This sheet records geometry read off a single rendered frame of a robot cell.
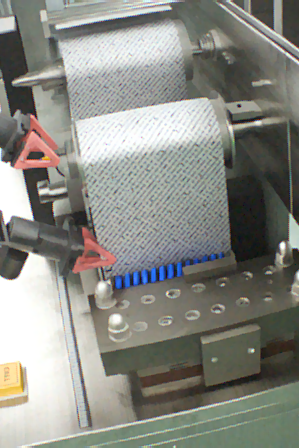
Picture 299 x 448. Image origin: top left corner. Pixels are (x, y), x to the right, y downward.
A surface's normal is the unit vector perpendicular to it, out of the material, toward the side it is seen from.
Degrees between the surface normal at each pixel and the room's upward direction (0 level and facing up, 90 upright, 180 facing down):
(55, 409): 0
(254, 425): 90
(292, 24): 90
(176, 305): 0
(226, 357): 90
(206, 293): 0
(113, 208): 90
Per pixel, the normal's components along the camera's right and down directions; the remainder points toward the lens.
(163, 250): 0.18, 0.51
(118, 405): -0.12, -0.83
